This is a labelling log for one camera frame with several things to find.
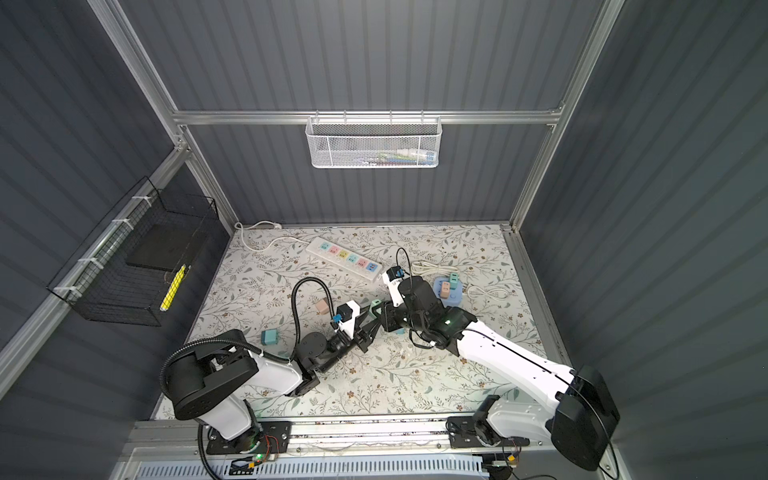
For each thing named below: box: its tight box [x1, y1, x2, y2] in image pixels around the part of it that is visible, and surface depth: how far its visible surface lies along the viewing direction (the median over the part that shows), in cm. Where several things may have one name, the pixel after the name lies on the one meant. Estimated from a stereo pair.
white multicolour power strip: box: [306, 236, 383, 281], surface depth 110 cm
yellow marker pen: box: [159, 264, 187, 312], surface depth 70 cm
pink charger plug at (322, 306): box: [315, 299, 330, 315], surface depth 98 cm
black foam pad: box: [126, 223, 205, 272], surface depth 77 cm
